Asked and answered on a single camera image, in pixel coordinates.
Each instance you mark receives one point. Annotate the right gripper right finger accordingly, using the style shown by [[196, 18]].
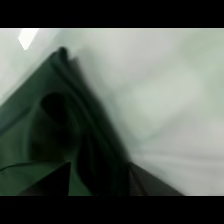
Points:
[[150, 185]]

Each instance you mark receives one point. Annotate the dark green garment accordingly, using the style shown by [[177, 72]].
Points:
[[36, 110]]

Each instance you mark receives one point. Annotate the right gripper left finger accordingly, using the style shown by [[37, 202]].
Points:
[[53, 183]]

